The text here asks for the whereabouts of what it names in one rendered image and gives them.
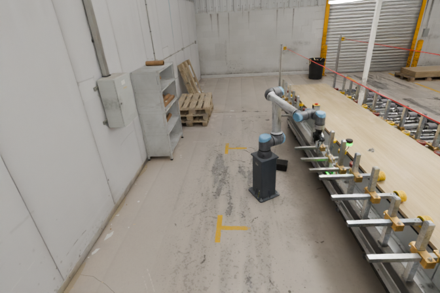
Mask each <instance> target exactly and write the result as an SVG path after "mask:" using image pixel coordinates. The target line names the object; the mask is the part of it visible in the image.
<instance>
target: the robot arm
mask: <svg viewBox="0 0 440 293"><path fill-rule="evenodd" d="M283 95H284V89H283V88H282V87H281V86H277V87H273V88H269V89H267V90H266V91H265V98H266V100H268V101H271V102H272V131H271V132H270V134H267V133H264V134H261V135H260V136H259V149H258V152H257V156H258V157H259V158H262V159H268V158H271V157H272V152H271V147H273V146H276V145H280V144H282V143H284V142H285V135H284V133H283V131H282V130H281V121H282V109H283V110H284V111H285V112H287V113H289V114H290V115H291V116H292V117H293V119H294V121H296V122H301V121H303V120H308V119H313V120H315V125H314V128H315V130H316V131H315V132H313V134H314V136H313V138H314V144H315V146H316V148H319V147H320V146H321V144H322V143H323V141H325V137H324V136H323V132H322V131H323V129H324V127H325V117H326V113H325V112H324V111H315V110H313V109H309V108H308V109H306V110H305V111H300V110H298V109H296V108H295V107H294V106H292V105H290V104H289V103H288V102H286V101H284V100H283V99H282V96H283ZM318 140H319V141H318Z"/></svg>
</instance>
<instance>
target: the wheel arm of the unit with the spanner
mask: <svg viewBox="0 0 440 293"><path fill-rule="evenodd" d="M345 168H346V170H347V171H349V169H351V167H345ZM337 171H339V168H338V167H325V168H309V172H310V173H319V172H337Z"/></svg>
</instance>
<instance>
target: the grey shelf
mask: <svg viewBox="0 0 440 293"><path fill-rule="evenodd" d="M172 72H173V73H172ZM130 76H131V79H132V86H133V89H134V95H135V99H136V104H137V109H138V113H139V119H140V122H141V128H142V132H143V138H144V141H145V147H146V151H147V156H148V160H151V158H150V156H170V160H173V156H172V153H173V151H174V148H175V146H176V145H177V143H178V141H179V139H180V137H181V138H183V130H182V125H181V115H180V110H179V101H178V95H177V86H176V81H175V72H174V63H173V62H172V61H170V62H164V65H152V66H146V65H144V66H143V67H140V68H139V69H136V70H135V71H132V72H131V73H130ZM160 76H161V79H160ZM173 76H174V77H173ZM156 78H157V79H156ZM157 82H158V83H157ZM174 86H175V87H174ZM163 94H164V95H166V94H170V95H174V96H175V95H176V96H175V97H174V98H173V99H172V101H171V102H170V103H169V104H168V105H167V106H166V107H164V100H163ZM176 100H177V101H176ZM168 113H171V114H172V116H171V118H170V119H169V120H168V123H167V119H166V116H167V115H168ZM163 117H164V118H163ZM179 123H180V125H179ZM164 125H165V126H164ZM180 128H181V129H180ZM149 155H150V156H149Z"/></svg>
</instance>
